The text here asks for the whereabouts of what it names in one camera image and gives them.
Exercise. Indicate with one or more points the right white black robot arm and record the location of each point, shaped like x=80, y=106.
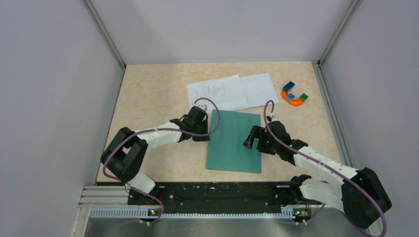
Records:
x=358, y=194

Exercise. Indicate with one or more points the dark blue toy brick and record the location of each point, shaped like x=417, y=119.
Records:
x=288, y=86

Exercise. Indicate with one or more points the printed white paper sheet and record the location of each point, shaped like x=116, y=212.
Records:
x=227, y=93

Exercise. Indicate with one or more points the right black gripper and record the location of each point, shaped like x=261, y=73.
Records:
x=258, y=132

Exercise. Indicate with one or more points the green plastic folder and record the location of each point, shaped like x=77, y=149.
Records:
x=226, y=151

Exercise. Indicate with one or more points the aluminium frame rail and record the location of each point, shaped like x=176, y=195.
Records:
x=104, y=196

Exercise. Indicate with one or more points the orange curved toy block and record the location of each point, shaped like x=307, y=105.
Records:
x=295, y=102

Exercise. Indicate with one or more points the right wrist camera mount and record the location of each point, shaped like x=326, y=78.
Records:
x=272, y=118

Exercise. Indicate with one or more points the grey slotted cable duct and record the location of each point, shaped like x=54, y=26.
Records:
x=145, y=213

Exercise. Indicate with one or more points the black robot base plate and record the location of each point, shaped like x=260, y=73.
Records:
x=220, y=197

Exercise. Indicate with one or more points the green toy brick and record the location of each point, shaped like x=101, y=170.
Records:
x=303, y=97

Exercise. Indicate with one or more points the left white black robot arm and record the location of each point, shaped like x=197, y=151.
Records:
x=124, y=155

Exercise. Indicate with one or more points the blank white paper sheets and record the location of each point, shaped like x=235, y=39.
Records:
x=258, y=89

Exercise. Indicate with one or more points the light blue toy brick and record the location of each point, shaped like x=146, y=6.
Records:
x=290, y=97

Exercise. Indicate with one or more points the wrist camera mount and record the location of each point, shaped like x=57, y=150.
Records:
x=203, y=107
x=272, y=118

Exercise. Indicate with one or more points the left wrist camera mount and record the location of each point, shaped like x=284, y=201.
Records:
x=203, y=107

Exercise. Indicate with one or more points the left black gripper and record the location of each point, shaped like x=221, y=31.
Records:
x=201, y=138

